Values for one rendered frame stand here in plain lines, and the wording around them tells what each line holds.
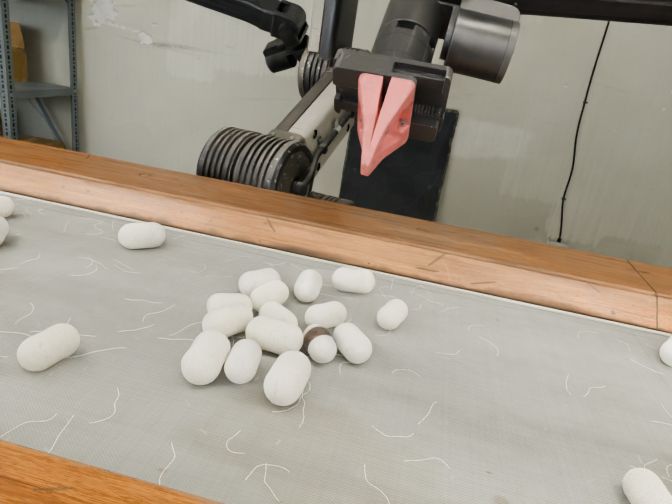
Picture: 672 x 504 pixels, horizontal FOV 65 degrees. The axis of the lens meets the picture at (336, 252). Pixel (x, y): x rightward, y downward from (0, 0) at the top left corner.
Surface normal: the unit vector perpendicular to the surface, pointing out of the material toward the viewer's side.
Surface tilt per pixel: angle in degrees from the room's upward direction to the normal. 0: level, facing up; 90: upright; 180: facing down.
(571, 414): 0
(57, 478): 0
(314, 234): 45
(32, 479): 0
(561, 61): 90
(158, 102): 91
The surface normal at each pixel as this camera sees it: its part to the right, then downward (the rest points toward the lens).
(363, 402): 0.15, -0.92
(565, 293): -0.04, -0.42
